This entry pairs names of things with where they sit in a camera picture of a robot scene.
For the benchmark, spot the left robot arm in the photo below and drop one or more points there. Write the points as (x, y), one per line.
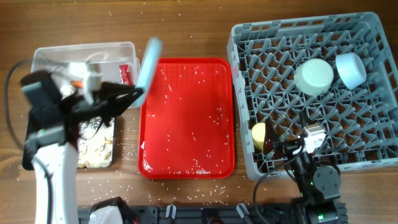
(51, 144)

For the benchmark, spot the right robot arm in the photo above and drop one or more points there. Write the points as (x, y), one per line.
(318, 183)

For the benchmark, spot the red plastic tray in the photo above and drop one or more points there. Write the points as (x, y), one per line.
(186, 126)

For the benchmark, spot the light green bowl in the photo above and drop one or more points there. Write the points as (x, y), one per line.
(314, 77)

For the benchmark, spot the clear plastic bin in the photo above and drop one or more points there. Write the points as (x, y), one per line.
(106, 56)

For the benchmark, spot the grey dishwasher rack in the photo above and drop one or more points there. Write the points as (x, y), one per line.
(360, 124)

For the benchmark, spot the small light blue bowl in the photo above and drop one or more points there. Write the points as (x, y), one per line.
(351, 70)

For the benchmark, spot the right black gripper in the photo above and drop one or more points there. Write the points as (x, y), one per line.
(286, 146)

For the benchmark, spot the light blue plate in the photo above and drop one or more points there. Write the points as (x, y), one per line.
(148, 68)

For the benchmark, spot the brown chicken bone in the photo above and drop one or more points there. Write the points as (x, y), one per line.
(77, 84)

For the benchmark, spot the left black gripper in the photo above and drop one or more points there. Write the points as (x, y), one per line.
(101, 105)

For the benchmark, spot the rice and peanuts leftovers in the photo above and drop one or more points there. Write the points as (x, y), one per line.
(95, 145)

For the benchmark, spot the white tissue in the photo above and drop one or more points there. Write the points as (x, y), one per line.
(67, 90)

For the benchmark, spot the black plastic bin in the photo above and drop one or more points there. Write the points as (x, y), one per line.
(57, 158)

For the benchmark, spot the yellow plastic cup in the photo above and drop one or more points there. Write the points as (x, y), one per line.
(258, 135)

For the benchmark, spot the red snack wrapper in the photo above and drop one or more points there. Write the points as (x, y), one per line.
(125, 74)

